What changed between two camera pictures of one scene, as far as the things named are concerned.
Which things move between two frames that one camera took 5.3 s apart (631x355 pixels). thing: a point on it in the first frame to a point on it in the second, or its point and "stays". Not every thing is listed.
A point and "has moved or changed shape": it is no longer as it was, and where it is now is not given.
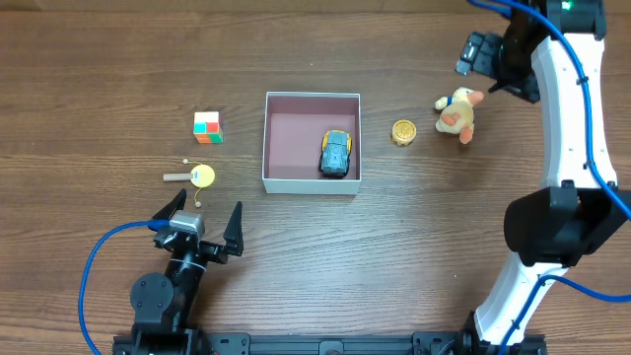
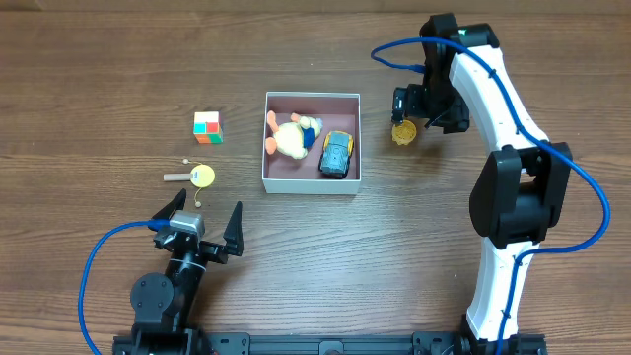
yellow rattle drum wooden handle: x=201 y=177 stays
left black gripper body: x=198 y=247 stays
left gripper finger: x=176 y=203 stays
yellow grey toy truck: x=335 y=154 stays
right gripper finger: x=497 y=86 to x=436 y=121
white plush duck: x=456 y=116 has moved or changed shape
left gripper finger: x=234 y=232 stays
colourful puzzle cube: x=207 y=127 stays
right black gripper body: x=516 y=85 to x=403 y=102
